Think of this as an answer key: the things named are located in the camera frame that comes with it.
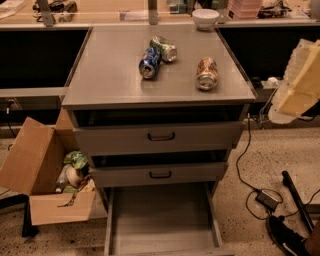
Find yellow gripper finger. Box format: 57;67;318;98
277;39;320;117

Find orange crushed soda can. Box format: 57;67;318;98
196;57;219;91

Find black chair leg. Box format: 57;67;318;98
282;170;314;233

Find white power strip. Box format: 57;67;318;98
267;77;279;84

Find bottom open grey drawer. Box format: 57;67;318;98
104;183;235;256

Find white bowl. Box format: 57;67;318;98
192;9;219;30

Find pink stacked trays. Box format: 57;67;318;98
228;0;263;20

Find green soda can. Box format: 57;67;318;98
150;36;177;63

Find black shoe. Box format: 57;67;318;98
266;216;311;256

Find blue Pepsi can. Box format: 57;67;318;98
139;47;162;79

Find brown cardboard box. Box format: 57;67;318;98
0;110;107;225

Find top grey drawer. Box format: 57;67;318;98
74;122;243;156

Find grey drawer cabinet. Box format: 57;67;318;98
61;23;258;256

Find middle grey drawer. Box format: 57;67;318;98
89;162;227;187

